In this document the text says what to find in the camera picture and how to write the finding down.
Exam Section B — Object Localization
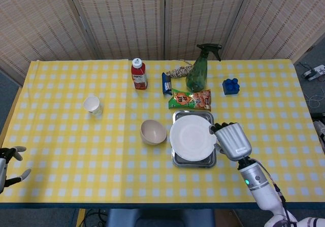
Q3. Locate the red NFC juice bottle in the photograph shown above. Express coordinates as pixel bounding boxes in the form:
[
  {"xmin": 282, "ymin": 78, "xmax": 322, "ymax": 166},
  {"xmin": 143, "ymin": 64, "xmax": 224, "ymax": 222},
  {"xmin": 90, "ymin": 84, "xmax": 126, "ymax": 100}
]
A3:
[{"xmin": 131, "ymin": 57, "xmax": 148, "ymax": 90}]

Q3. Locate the green chip snack bag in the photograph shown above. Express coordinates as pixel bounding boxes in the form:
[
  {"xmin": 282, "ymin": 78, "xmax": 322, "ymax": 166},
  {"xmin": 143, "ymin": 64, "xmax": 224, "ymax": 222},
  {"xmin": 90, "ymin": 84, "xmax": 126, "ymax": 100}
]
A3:
[{"xmin": 168, "ymin": 88, "xmax": 212, "ymax": 112}]

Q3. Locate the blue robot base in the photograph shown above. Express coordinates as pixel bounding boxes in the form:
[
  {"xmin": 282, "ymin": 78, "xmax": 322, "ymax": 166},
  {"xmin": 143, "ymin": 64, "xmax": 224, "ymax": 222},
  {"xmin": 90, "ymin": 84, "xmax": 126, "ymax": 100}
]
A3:
[{"xmin": 106, "ymin": 208, "xmax": 216, "ymax": 227}]

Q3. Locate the white paper plate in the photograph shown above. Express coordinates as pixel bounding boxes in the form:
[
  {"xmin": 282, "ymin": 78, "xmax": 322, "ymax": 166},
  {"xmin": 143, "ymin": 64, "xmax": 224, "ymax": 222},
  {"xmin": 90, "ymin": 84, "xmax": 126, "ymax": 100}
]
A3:
[{"xmin": 169, "ymin": 115, "xmax": 217, "ymax": 161}]

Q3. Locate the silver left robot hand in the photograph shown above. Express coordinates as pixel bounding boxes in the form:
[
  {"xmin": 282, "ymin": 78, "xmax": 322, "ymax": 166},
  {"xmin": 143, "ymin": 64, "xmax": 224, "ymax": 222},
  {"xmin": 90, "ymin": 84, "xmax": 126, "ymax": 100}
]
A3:
[{"xmin": 0, "ymin": 146, "xmax": 32, "ymax": 194}]

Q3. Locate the woven folding screen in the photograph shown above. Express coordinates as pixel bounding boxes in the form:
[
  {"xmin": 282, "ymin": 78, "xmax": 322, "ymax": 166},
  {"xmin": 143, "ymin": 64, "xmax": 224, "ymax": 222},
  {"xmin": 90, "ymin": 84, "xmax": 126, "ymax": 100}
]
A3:
[{"xmin": 0, "ymin": 0, "xmax": 325, "ymax": 85}]

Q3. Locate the blue toy building block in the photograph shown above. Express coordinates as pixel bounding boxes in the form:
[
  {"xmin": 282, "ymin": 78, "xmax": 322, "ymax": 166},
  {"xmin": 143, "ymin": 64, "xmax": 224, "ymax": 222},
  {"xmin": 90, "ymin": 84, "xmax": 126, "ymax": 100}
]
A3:
[{"xmin": 222, "ymin": 78, "xmax": 240, "ymax": 95}]

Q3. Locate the yellow checked tablecloth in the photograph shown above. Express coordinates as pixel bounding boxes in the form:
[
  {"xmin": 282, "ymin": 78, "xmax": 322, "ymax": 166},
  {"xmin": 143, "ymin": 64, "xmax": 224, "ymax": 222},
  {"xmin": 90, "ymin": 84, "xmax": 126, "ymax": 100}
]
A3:
[{"xmin": 0, "ymin": 58, "xmax": 325, "ymax": 204}]

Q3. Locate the blue cookie packet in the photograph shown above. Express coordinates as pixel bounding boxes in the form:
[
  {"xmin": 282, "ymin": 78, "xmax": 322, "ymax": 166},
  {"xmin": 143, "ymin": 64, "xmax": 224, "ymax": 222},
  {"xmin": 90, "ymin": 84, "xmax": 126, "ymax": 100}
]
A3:
[{"xmin": 161, "ymin": 72, "xmax": 173, "ymax": 95}]

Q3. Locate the square metal tray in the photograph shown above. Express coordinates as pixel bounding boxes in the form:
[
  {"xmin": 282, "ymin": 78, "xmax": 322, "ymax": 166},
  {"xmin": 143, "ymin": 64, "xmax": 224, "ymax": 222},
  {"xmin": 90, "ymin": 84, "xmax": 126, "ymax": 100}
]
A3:
[{"xmin": 172, "ymin": 110, "xmax": 217, "ymax": 169}]

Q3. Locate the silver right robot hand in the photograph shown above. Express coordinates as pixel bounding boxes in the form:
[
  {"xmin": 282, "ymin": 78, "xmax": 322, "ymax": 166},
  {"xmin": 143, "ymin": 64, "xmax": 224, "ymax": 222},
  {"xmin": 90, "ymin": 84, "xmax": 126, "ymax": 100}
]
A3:
[{"xmin": 209, "ymin": 121, "xmax": 252, "ymax": 161}]

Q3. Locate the beige plastic bowl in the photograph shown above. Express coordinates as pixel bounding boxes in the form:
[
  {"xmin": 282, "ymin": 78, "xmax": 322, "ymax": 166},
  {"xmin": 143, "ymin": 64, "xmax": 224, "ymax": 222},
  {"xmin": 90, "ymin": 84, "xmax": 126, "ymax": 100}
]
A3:
[{"xmin": 140, "ymin": 119, "xmax": 168, "ymax": 146}]

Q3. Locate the white power adapter with cables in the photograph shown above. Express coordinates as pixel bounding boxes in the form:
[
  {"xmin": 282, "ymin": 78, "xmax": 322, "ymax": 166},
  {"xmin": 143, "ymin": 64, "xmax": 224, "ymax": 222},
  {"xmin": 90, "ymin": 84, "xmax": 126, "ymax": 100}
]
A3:
[{"xmin": 297, "ymin": 62, "xmax": 325, "ymax": 82}]

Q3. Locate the coiled striped twine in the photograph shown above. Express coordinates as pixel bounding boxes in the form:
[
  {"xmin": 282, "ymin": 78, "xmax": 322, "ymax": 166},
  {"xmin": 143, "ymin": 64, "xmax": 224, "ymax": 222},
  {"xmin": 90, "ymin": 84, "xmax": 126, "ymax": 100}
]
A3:
[{"xmin": 168, "ymin": 59, "xmax": 193, "ymax": 79}]

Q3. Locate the white floral paper cup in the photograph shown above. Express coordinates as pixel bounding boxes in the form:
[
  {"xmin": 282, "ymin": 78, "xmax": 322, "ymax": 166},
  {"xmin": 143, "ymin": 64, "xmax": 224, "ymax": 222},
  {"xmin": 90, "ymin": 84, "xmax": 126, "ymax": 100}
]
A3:
[{"xmin": 83, "ymin": 95, "xmax": 104, "ymax": 116}]

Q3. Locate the green spray bottle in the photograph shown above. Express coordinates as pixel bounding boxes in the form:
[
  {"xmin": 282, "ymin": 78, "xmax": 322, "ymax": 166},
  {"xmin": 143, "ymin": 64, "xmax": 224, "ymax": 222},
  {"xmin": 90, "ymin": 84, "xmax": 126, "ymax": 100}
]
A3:
[{"xmin": 185, "ymin": 43, "xmax": 222, "ymax": 93}]

